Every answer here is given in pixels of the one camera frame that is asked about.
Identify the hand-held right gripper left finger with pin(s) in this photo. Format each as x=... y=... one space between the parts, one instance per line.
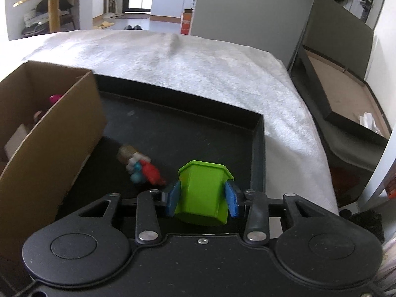
x=173 y=198

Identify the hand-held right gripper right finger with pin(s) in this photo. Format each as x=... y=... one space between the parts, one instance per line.
x=232 y=199

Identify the green toy bin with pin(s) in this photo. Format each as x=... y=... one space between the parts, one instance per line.
x=202 y=191

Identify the red and blue toy figure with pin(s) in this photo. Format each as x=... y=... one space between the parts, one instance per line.
x=148 y=170

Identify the black tray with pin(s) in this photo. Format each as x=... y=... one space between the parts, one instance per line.
x=191 y=130

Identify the brown cardboard box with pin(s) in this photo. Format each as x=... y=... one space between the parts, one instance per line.
x=55 y=161

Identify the pink plush toy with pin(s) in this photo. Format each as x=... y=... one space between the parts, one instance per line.
x=55 y=99

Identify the white power adapter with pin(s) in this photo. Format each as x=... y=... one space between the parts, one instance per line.
x=15 y=140

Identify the white blanket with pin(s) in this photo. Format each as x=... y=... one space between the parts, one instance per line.
x=201 y=68

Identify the black flat box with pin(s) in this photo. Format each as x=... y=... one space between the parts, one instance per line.
x=340 y=92

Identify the crumpled white paper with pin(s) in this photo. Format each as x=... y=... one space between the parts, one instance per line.
x=369 y=123

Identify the orange cardboard box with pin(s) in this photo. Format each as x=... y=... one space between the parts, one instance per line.
x=186 y=23

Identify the white cabinet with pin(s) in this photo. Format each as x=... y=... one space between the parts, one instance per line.
x=167 y=0

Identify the dark grey panel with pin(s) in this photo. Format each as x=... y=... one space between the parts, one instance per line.
x=334 y=27

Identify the round gold table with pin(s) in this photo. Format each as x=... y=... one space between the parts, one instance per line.
x=52 y=9

